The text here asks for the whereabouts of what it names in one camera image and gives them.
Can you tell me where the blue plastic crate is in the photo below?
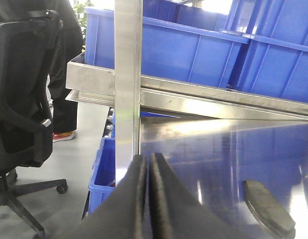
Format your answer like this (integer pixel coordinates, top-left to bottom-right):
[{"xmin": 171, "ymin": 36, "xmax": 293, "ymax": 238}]
[
  {"xmin": 218, "ymin": 0, "xmax": 308, "ymax": 105},
  {"xmin": 85, "ymin": 7, "xmax": 250, "ymax": 88}
]

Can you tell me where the stainless steel rack frame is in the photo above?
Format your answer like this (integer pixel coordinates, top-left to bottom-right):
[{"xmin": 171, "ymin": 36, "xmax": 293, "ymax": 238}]
[{"xmin": 66, "ymin": 0, "xmax": 308, "ymax": 182}]

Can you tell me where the blue plastic crate right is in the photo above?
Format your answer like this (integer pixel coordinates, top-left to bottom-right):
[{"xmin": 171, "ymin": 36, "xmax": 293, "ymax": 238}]
[{"xmin": 218, "ymin": 0, "xmax": 308, "ymax": 105}]

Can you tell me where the dark brake pad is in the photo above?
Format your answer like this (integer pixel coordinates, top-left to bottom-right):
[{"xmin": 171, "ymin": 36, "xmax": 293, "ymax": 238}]
[{"xmin": 242, "ymin": 179, "xmax": 296, "ymax": 239}]

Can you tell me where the blue bin below rack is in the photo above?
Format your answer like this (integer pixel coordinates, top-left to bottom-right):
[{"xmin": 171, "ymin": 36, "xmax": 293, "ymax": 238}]
[{"xmin": 88, "ymin": 137, "xmax": 115, "ymax": 213}]

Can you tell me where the black office chair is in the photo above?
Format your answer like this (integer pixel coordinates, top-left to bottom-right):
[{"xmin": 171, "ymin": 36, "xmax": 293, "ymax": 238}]
[{"xmin": 0, "ymin": 10, "xmax": 68, "ymax": 239}]

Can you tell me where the blue plastic crate left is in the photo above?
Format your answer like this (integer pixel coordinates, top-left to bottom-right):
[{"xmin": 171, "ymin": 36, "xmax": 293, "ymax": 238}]
[{"xmin": 85, "ymin": 7, "xmax": 250, "ymax": 88}]

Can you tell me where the person in black clothes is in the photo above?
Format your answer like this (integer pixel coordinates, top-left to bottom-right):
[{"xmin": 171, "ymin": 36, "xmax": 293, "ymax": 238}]
[{"xmin": 0, "ymin": 0, "xmax": 83, "ymax": 142}]

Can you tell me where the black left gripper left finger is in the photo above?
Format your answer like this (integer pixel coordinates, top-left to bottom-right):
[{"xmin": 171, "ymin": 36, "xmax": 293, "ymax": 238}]
[{"xmin": 55, "ymin": 155, "xmax": 147, "ymax": 239}]

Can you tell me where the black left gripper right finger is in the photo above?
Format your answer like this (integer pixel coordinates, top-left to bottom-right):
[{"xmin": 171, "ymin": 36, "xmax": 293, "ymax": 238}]
[{"xmin": 149, "ymin": 152, "xmax": 265, "ymax": 239}]

